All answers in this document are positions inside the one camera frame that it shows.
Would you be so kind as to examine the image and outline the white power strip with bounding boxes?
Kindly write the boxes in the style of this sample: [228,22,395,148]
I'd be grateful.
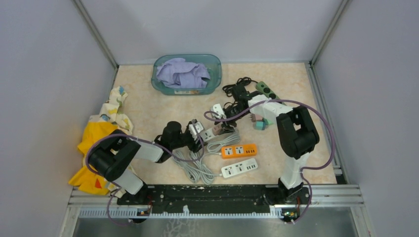
[200,129,216,142]
[221,158,258,179]

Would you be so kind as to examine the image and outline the orange power strip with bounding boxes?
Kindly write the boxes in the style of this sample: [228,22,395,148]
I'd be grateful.
[221,144,257,159]

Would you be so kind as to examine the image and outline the green power strip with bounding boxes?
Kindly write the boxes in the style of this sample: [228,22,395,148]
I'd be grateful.
[255,81,279,99]

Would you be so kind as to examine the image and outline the teal usb plug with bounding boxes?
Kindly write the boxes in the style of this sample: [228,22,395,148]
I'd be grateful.
[254,121,267,131]

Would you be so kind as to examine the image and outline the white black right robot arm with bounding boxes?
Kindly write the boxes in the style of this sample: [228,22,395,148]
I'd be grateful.
[210,85,320,203]

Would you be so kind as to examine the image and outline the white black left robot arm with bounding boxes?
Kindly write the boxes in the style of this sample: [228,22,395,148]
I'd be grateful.
[85,119,204,204]

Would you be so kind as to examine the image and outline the teal plastic basin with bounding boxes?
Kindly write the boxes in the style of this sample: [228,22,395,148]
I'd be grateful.
[151,54,222,95]

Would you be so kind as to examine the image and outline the purple cloth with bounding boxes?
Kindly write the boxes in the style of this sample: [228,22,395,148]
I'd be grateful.
[156,58,211,89]

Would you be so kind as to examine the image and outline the yellow patterned cloth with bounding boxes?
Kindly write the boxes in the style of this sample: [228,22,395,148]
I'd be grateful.
[68,86,135,197]

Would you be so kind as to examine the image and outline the grey coiled cable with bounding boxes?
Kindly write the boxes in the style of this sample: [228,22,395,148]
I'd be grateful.
[207,129,242,155]
[170,149,225,186]

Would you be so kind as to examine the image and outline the black coiled cable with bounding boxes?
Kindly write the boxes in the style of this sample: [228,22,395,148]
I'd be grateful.
[222,77,259,99]

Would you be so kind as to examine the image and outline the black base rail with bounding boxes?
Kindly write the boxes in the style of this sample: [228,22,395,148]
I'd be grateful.
[117,185,311,221]

